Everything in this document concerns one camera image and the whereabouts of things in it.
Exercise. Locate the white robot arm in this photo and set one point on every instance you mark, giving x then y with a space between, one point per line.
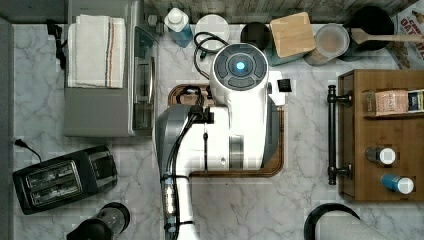
239 132

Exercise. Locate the wooden drawer cabinet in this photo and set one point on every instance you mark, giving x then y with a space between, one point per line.
357 132

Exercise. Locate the large wooden cutting board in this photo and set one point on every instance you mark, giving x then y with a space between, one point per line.
274 149

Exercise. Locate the silver toaster oven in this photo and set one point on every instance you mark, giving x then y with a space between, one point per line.
125 112

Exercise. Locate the dark metal cup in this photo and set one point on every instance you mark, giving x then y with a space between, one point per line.
257 34

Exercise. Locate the blue bottle white cap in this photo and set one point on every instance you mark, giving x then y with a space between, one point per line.
179 27

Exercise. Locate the folded white striped towel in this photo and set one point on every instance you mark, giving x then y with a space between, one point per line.
97 46

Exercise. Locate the clear jar white lid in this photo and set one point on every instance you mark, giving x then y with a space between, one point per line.
332 40

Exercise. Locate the black paper towel holder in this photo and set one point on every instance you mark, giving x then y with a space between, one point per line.
318 212

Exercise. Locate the wooden spoon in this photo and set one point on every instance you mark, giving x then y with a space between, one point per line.
360 36

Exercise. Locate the black two-slot toaster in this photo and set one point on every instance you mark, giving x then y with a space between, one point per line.
65 179

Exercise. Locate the brown tea packets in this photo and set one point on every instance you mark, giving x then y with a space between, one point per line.
391 102

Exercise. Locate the black pepper shaker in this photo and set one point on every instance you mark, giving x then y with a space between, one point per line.
383 155

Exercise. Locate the black utensil crock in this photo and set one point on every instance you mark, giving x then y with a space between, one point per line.
373 20

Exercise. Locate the cookbook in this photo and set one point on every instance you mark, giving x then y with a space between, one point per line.
409 55

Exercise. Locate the blue spice shaker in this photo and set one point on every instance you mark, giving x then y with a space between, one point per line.
397 183

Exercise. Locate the black drawer handle bar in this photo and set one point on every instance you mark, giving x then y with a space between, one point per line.
333 100

